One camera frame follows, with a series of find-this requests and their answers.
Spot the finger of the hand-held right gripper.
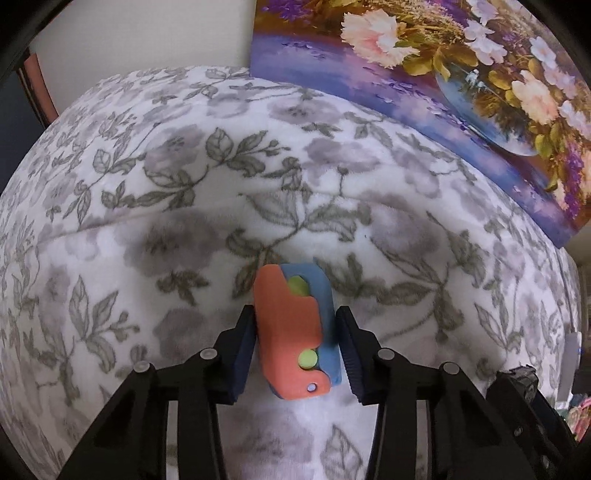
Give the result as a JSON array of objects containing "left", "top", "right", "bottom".
[{"left": 488, "top": 366, "right": 581, "bottom": 480}]

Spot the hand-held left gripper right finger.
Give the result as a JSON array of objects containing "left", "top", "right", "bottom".
[{"left": 335, "top": 305, "right": 532, "bottom": 480}]

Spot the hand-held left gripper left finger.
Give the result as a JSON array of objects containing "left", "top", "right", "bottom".
[{"left": 58, "top": 305, "right": 257, "bottom": 480}]

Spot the orange and blue toy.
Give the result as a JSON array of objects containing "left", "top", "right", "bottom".
[{"left": 253, "top": 263, "right": 343, "bottom": 400}]

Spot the black power adapter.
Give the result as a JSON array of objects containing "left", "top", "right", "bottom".
[{"left": 573, "top": 369, "right": 591, "bottom": 402}]

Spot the grey floral blanket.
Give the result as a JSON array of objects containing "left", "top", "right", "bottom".
[{"left": 0, "top": 67, "right": 580, "bottom": 480}]

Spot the flower painting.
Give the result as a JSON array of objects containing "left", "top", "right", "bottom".
[{"left": 249, "top": 0, "right": 591, "bottom": 247}]

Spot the red-brown board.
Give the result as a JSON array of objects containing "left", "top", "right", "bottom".
[{"left": 18, "top": 52, "right": 60, "bottom": 129}]

